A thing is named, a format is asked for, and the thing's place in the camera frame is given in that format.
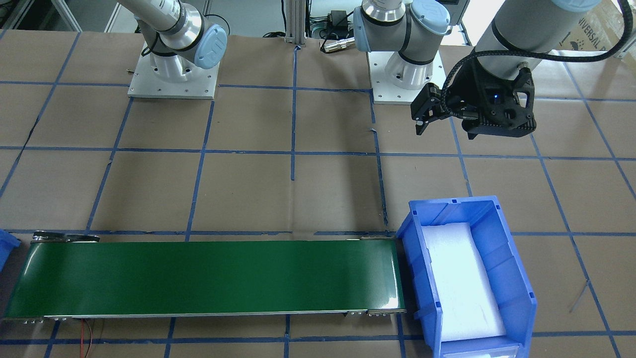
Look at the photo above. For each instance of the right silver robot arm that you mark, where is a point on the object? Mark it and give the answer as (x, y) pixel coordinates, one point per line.
(182, 45)

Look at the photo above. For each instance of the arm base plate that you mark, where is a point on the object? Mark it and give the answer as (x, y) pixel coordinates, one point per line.
(157, 77)
(394, 81)

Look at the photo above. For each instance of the black power adapter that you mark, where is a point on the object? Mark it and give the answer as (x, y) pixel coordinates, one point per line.
(337, 23)

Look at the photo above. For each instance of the blue storage bin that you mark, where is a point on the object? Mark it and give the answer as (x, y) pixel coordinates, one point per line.
(509, 282)
(8, 242)

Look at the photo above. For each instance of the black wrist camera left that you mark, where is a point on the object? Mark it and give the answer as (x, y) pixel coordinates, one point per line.
(506, 106)

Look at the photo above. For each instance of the white foam pad bin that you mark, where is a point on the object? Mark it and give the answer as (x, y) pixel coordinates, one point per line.
(469, 309)

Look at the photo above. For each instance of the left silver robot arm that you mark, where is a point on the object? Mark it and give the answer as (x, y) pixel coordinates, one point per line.
(521, 34)

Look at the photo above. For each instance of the green conveyor belt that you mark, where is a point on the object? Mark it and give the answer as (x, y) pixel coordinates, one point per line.
(87, 280)

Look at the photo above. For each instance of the aluminium frame post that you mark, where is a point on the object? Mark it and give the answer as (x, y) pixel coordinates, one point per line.
(295, 17)

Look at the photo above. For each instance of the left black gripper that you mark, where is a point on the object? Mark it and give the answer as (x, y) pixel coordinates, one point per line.
(467, 87)

